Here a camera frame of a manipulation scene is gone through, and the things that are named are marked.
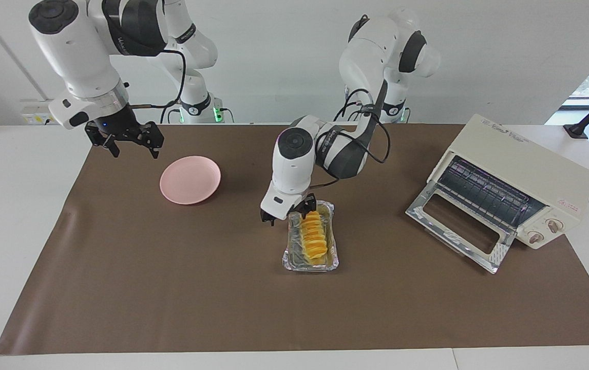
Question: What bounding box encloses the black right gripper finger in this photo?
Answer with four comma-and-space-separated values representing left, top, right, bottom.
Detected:
138, 122, 165, 159
85, 127, 120, 159

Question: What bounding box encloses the yellow sliced bread loaf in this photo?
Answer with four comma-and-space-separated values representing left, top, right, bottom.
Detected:
299, 211, 328, 262

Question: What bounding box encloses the aluminium foil tray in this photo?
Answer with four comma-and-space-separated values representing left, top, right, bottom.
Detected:
282, 200, 339, 273

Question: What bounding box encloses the glass oven door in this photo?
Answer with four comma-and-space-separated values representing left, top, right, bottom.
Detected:
406, 181, 517, 274

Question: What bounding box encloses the cream toaster oven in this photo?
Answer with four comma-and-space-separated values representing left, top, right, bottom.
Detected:
427, 114, 589, 251

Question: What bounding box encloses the pink round plate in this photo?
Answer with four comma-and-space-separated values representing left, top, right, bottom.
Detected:
160, 156, 222, 205

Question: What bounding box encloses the brown table mat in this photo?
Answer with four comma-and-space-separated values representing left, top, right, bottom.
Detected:
0, 123, 589, 356

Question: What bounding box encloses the black right base cable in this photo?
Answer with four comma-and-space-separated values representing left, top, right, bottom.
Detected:
160, 100, 182, 124

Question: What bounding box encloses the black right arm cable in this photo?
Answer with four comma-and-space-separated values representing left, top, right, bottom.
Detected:
125, 49, 187, 111

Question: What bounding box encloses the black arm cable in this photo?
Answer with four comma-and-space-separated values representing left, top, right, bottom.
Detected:
125, 49, 187, 111
315, 85, 392, 189

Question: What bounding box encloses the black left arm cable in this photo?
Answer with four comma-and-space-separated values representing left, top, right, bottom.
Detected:
315, 85, 392, 189

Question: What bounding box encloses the oven wire rack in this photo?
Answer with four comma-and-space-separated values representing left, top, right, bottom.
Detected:
437, 157, 546, 232

